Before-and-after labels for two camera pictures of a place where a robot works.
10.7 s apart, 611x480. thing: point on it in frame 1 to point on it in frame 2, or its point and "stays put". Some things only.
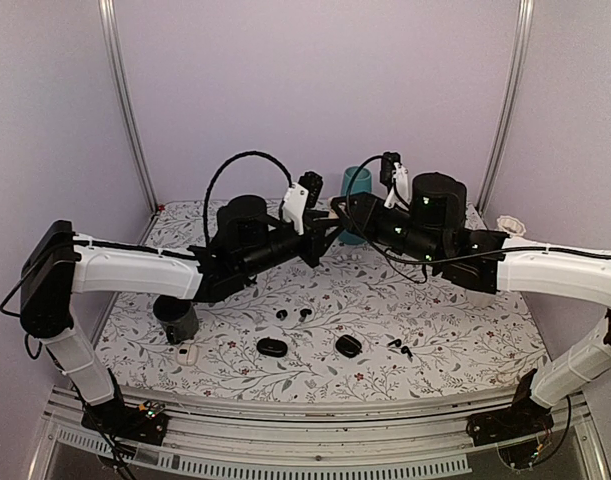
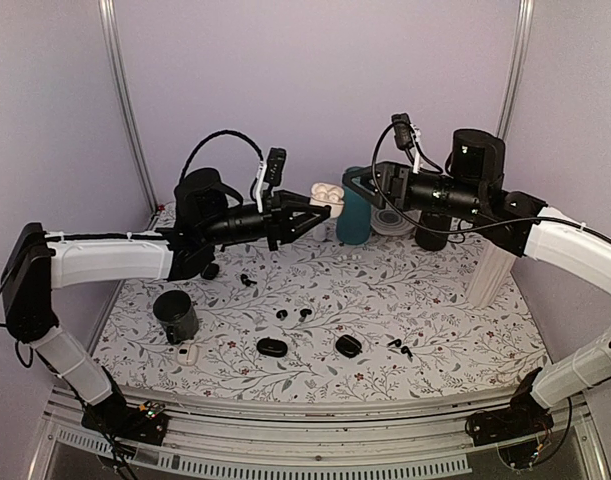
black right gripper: (365, 210) to (394, 179)
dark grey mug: (178, 318) stays put
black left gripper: (317, 244) to (280, 222)
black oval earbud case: (272, 347) stays put
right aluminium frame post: (526, 19) stays put
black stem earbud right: (405, 350) stays put
